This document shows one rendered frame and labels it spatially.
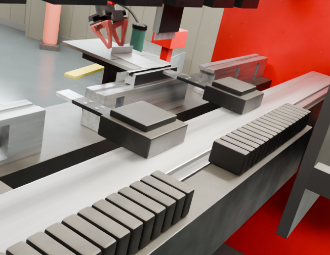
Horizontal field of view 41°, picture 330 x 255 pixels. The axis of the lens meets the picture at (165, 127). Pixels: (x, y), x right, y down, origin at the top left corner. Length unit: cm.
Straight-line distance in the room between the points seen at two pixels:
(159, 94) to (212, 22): 353
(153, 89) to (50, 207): 67
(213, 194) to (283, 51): 137
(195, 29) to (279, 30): 287
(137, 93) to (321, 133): 54
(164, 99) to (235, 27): 86
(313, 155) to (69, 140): 52
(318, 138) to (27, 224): 44
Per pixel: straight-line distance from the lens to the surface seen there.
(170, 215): 52
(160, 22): 114
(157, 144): 73
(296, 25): 193
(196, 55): 479
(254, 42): 200
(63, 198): 59
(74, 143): 98
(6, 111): 87
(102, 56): 122
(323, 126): 71
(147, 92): 115
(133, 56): 128
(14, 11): 591
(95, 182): 63
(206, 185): 65
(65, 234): 44
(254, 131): 80
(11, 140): 86
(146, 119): 74
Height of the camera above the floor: 131
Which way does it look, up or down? 22 degrees down
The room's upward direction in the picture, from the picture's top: 13 degrees clockwise
